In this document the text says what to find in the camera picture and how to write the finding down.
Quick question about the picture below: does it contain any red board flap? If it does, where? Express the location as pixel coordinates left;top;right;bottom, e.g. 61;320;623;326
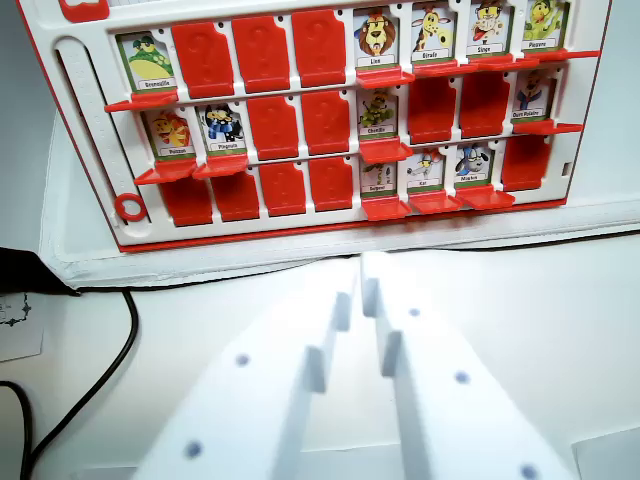
258;161;308;218

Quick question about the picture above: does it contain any white printed paper card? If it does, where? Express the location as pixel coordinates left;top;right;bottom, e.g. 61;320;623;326
0;291;47;364

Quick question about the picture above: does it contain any blank white paper sheet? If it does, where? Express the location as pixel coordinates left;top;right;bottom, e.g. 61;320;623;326
571;426;640;480

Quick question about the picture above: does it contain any red and white game board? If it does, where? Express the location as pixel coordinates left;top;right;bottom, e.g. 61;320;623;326
14;0;614;254

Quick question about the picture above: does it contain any thick black cable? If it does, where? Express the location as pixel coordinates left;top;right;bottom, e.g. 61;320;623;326
27;287;141;480

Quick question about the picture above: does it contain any thin black cable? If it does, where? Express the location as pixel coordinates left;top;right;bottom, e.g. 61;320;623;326
342;228;640;259

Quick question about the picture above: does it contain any looped black cable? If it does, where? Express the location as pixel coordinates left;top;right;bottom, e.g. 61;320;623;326
0;380;35;480

